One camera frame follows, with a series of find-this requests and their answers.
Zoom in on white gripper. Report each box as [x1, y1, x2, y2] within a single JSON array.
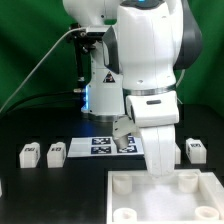
[[130, 125, 176, 177]]

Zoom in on white square tabletop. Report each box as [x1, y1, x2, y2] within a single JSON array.
[[106, 169, 224, 224]]

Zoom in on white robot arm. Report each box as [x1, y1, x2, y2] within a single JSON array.
[[62, 0, 202, 176]]

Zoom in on white tag sheet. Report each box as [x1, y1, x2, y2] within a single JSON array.
[[68, 136, 144, 158]]

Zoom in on white piece at left edge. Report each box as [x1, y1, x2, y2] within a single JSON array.
[[0, 179, 2, 198]]

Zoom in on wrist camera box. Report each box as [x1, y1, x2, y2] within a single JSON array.
[[126, 91, 179, 128]]

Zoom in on black cables on table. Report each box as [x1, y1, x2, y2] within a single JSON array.
[[0, 89, 84, 118]]

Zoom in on black camera on stand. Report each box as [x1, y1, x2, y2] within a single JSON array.
[[66, 23, 109, 90]]

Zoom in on grey camera cable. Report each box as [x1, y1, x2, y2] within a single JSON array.
[[0, 27, 88, 114]]

